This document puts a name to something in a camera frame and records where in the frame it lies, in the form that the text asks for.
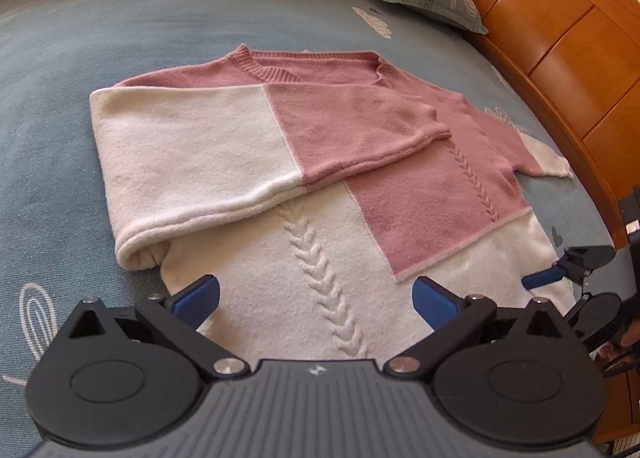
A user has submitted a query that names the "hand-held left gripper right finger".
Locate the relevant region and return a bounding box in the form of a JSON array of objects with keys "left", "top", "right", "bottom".
[{"left": 384, "top": 276, "right": 565, "bottom": 382}]

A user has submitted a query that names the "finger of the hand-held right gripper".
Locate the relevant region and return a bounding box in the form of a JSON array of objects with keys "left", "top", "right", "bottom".
[
  {"left": 522, "top": 245, "right": 617, "bottom": 289},
  {"left": 564, "top": 291, "right": 623, "bottom": 352}
]

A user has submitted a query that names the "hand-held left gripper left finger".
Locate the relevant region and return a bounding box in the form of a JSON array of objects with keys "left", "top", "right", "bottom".
[{"left": 67, "top": 273, "right": 251, "bottom": 382}]

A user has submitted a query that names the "pink and white sweater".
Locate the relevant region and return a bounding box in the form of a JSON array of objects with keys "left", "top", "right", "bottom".
[{"left": 89, "top": 42, "right": 577, "bottom": 365}]

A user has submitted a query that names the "person's right hand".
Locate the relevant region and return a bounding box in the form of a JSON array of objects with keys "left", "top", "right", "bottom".
[{"left": 597, "top": 315, "right": 640, "bottom": 367}]

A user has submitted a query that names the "wooden headboard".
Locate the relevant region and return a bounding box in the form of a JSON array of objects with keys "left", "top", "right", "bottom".
[{"left": 434, "top": 0, "right": 640, "bottom": 445}]

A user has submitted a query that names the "blue printed bed sheet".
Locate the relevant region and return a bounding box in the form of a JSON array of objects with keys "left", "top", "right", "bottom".
[{"left": 0, "top": 0, "right": 637, "bottom": 449}]

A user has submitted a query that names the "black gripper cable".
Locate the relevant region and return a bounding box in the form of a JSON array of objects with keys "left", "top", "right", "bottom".
[{"left": 606, "top": 439, "right": 640, "bottom": 458}]

